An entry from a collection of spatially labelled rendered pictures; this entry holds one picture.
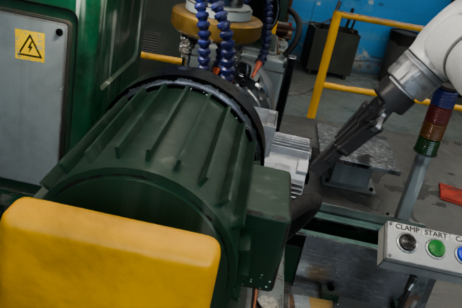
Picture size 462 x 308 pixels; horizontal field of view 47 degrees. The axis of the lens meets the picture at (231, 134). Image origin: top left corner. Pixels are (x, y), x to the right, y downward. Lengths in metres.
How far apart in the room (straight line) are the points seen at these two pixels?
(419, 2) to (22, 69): 5.93
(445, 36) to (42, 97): 0.71
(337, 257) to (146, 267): 0.89
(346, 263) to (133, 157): 0.86
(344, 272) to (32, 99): 0.72
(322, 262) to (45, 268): 0.90
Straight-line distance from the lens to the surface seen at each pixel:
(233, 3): 1.03
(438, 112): 1.45
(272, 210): 0.43
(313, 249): 1.17
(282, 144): 1.10
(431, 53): 0.99
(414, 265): 0.97
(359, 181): 1.71
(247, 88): 1.32
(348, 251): 1.17
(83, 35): 0.95
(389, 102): 1.02
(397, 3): 6.56
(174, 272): 0.31
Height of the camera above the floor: 1.53
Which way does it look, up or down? 23 degrees down
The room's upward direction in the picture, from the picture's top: 11 degrees clockwise
